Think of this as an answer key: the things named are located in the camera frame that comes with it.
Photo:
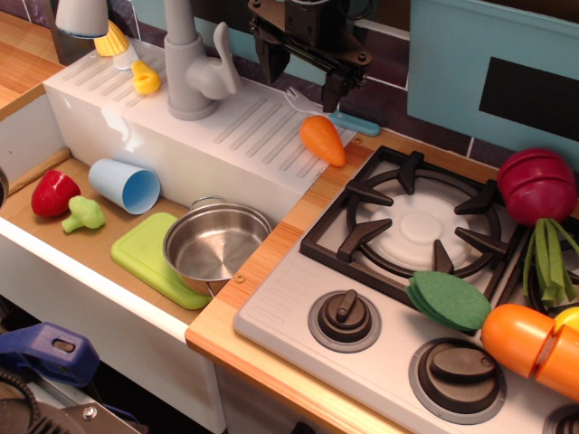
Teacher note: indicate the grey toy faucet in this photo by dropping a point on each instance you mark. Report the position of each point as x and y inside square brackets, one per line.
[196, 82]

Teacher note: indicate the large orange wooden carrot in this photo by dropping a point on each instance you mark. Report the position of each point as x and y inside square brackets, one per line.
[528, 343]

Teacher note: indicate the right black stove knob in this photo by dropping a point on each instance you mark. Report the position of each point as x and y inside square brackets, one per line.
[564, 420]

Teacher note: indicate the grey toy stove top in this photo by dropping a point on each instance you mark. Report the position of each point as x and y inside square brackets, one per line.
[276, 318]

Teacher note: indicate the light blue plastic cup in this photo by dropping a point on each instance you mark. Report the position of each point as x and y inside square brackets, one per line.
[132, 188]

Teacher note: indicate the white fork with blue handle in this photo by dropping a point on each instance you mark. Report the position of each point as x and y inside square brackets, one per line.
[302, 104]

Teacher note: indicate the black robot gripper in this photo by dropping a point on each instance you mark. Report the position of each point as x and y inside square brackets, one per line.
[315, 32]

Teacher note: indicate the black stove knob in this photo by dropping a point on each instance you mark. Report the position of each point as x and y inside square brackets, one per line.
[457, 381]
[344, 321]
[564, 420]

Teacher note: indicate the yellow toy corn cob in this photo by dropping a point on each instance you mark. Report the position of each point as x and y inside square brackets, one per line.
[114, 42]

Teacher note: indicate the green plastic cutting board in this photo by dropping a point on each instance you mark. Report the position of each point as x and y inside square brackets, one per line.
[141, 253]

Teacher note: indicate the small orange toy carrot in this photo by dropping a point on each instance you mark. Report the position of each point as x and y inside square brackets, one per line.
[319, 135]

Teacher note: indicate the blue clamp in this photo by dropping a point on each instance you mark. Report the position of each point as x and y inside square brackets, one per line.
[52, 351]

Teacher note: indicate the green toy broccoli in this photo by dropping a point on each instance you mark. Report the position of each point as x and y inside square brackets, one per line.
[84, 213]

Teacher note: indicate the yellow toy vegetable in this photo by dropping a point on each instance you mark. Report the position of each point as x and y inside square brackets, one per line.
[568, 318]

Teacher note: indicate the left black stove knob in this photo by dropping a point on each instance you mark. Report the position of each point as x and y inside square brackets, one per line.
[344, 321]

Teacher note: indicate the yellow toy pear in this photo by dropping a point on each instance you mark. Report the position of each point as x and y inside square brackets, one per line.
[145, 79]

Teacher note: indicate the white toy sink unit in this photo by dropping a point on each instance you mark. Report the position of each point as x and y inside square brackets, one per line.
[248, 152]

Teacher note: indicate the stainless steel toy pot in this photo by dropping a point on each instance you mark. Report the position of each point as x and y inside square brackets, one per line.
[207, 245]

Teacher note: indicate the purple wooden beet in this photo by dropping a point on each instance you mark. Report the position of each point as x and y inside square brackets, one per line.
[539, 190]

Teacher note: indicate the white lamp shade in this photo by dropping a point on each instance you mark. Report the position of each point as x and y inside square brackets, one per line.
[85, 19]

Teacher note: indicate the black stove burner grate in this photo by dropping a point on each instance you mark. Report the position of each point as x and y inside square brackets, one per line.
[401, 214]

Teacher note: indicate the red toy bell pepper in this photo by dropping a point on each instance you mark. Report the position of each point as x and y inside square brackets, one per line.
[52, 194]

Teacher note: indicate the middle black stove knob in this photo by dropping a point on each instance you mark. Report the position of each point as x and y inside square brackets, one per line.
[457, 381]

